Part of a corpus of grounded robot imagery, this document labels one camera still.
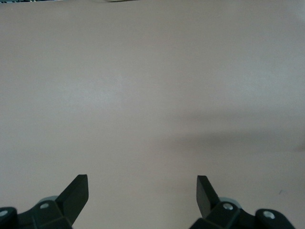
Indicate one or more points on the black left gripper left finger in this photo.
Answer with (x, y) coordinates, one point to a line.
(66, 205)

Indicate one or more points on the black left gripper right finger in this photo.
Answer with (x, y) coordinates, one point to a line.
(214, 210)

